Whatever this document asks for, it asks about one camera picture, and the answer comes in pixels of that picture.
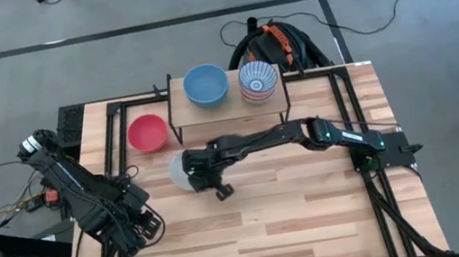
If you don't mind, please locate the plain blue bowl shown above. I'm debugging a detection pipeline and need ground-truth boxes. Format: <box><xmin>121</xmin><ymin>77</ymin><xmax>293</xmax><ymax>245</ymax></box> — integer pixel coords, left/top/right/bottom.
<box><xmin>180</xmin><ymin>60</ymin><xmax>233</xmax><ymax>112</ymax></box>

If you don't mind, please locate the wooden shelf with black legs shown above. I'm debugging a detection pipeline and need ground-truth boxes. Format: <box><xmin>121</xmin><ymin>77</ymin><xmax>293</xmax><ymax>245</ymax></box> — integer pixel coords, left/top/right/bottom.
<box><xmin>161</xmin><ymin>57</ymin><xmax>295</xmax><ymax>146</ymax></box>

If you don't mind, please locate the yellow cable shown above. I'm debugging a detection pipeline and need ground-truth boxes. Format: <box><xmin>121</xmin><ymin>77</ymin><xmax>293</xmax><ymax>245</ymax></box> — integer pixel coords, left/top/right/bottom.
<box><xmin>0</xmin><ymin>187</ymin><xmax>50</xmax><ymax>223</ymax></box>

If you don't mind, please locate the black perforated box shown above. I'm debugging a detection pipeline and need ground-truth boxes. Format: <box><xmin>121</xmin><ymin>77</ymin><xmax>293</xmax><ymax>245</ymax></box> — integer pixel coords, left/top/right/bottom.
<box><xmin>53</xmin><ymin>103</ymin><xmax>91</xmax><ymax>150</ymax></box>

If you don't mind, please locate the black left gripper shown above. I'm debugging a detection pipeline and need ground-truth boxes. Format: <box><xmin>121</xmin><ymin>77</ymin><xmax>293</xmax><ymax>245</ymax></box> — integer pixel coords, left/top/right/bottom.
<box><xmin>84</xmin><ymin>184</ymin><xmax>168</xmax><ymax>257</ymax></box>

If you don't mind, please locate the black desk beam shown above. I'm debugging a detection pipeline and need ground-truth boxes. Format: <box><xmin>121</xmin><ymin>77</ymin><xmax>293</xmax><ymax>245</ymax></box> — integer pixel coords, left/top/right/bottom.
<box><xmin>0</xmin><ymin>218</ymin><xmax>75</xmax><ymax>257</ymax></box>

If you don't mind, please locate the orange connector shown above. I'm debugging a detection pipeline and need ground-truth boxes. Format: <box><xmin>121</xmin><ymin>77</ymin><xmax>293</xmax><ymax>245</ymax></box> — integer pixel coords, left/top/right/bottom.
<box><xmin>43</xmin><ymin>188</ymin><xmax>62</xmax><ymax>206</ymax></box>

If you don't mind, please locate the white bowl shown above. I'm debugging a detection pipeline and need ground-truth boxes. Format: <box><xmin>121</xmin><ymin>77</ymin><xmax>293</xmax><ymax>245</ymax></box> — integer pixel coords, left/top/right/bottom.
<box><xmin>165</xmin><ymin>150</ymin><xmax>197</xmax><ymax>197</ymax></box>

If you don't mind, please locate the blue striped pattern bowl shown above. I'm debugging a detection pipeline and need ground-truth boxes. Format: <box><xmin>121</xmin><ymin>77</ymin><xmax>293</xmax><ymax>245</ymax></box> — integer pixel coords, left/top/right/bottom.
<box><xmin>235</xmin><ymin>57</ymin><xmax>280</xmax><ymax>100</ymax></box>

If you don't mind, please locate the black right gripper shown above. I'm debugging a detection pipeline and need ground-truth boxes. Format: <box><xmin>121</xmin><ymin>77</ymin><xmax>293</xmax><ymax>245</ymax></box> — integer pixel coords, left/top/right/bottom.
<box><xmin>180</xmin><ymin>142</ymin><xmax>236</xmax><ymax>207</ymax></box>

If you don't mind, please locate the red bowl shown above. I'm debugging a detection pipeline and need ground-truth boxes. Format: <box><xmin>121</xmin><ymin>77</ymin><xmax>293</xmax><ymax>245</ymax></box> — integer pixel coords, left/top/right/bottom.
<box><xmin>124</xmin><ymin>111</ymin><xmax>171</xmax><ymax>157</ymax></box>

